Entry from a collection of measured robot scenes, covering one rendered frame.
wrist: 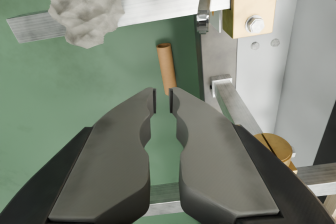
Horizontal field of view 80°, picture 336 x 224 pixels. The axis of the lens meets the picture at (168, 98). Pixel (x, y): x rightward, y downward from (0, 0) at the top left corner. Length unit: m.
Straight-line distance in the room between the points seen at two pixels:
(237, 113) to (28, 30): 0.33
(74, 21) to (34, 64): 1.15
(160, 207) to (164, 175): 1.55
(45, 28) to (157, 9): 0.14
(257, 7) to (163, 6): 0.11
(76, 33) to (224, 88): 0.30
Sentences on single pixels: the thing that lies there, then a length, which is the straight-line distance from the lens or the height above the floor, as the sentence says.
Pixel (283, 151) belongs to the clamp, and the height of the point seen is 0.96.
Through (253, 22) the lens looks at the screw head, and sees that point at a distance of 0.27.
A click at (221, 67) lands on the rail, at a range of 0.48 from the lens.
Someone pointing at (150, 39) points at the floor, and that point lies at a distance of 1.17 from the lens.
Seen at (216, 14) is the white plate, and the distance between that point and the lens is 0.35.
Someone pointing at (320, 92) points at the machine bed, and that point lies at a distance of 0.54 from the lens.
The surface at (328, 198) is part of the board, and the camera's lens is 0.60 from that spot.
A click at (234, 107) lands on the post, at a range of 0.39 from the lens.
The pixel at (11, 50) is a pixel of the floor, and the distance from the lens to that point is 1.45.
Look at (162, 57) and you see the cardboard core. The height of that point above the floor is 0.08.
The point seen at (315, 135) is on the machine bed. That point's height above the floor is 0.78.
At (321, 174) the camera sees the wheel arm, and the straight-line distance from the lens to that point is 0.37.
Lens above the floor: 1.12
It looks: 58 degrees down
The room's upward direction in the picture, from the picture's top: 176 degrees clockwise
